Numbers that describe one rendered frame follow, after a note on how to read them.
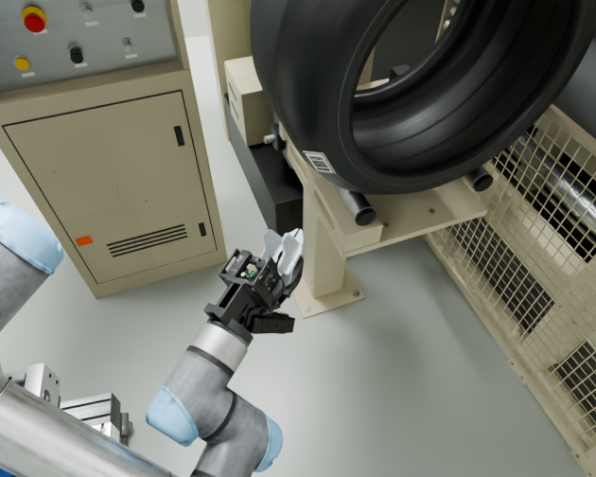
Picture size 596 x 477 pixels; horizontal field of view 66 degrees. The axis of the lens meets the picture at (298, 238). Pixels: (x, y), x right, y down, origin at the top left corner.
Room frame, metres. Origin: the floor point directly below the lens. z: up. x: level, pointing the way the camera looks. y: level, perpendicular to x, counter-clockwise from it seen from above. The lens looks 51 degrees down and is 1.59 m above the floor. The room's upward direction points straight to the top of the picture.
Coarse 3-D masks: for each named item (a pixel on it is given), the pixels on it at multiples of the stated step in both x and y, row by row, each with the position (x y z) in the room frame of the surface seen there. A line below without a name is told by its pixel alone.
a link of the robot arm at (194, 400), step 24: (192, 360) 0.26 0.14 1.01; (216, 360) 0.26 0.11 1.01; (168, 384) 0.23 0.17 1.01; (192, 384) 0.23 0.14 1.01; (216, 384) 0.24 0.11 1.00; (168, 408) 0.20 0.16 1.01; (192, 408) 0.20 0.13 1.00; (216, 408) 0.21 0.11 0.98; (168, 432) 0.18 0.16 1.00; (192, 432) 0.18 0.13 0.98
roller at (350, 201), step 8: (344, 192) 0.68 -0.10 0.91; (352, 192) 0.67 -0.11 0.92; (344, 200) 0.66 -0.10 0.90; (352, 200) 0.65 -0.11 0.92; (360, 200) 0.65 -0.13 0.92; (352, 208) 0.64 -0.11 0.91; (360, 208) 0.63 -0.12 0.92; (368, 208) 0.63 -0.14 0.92; (352, 216) 0.63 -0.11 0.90; (360, 216) 0.61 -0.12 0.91; (368, 216) 0.62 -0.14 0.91; (360, 224) 0.61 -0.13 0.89
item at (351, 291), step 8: (344, 272) 1.11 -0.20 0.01; (304, 280) 1.07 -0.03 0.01; (344, 280) 1.07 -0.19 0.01; (352, 280) 1.07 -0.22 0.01; (296, 288) 1.03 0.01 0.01; (304, 288) 1.03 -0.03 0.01; (344, 288) 1.03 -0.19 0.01; (352, 288) 1.03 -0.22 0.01; (296, 296) 0.99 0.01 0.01; (304, 296) 0.99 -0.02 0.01; (320, 296) 0.99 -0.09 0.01; (328, 296) 0.99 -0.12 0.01; (336, 296) 0.99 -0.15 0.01; (344, 296) 0.99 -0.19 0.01; (352, 296) 0.99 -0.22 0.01; (360, 296) 0.99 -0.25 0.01; (304, 304) 0.96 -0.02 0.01; (312, 304) 0.96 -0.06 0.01; (320, 304) 0.96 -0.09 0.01; (328, 304) 0.96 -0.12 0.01; (336, 304) 0.96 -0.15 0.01; (344, 304) 0.96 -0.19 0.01; (304, 312) 0.92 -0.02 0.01; (312, 312) 0.92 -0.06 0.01; (320, 312) 0.92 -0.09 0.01
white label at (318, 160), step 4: (304, 152) 0.61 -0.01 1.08; (308, 152) 0.60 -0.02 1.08; (312, 152) 0.60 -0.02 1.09; (316, 152) 0.60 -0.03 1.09; (320, 152) 0.59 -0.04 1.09; (308, 156) 0.61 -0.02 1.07; (312, 156) 0.60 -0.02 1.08; (316, 156) 0.60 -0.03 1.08; (320, 156) 0.59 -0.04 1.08; (324, 156) 0.59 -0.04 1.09; (308, 160) 0.61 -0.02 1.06; (312, 160) 0.61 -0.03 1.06; (316, 160) 0.60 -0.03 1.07; (320, 160) 0.60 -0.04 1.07; (324, 160) 0.59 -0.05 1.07; (312, 164) 0.61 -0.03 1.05; (316, 164) 0.61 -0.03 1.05; (320, 164) 0.60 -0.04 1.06; (324, 164) 0.60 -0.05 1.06; (328, 164) 0.59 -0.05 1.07; (316, 168) 0.61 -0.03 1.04; (320, 168) 0.61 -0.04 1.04; (324, 168) 0.60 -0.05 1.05; (328, 168) 0.60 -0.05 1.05; (332, 168) 0.60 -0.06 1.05; (328, 172) 0.60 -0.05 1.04; (332, 172) 0.60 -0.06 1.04
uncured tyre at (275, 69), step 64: (256, 0) 0.77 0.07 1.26; (320, 0) 0.62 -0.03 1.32; (384, 0) 0.61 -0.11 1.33; (512, 0) 0.98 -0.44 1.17; (576, 0) 0.74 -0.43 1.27; (256, 64) 0.76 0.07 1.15; (320, 64) 0.59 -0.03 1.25; (448, 64) 0.98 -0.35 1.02; (512, 64) 0.89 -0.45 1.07; (576, 64) 0.75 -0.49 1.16; (320, 128) 0.59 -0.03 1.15; (384, 128) 0.89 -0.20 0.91; (448, 128) 0.85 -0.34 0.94; (512, 128) 0.72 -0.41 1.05; (384, 192) 0.63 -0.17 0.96
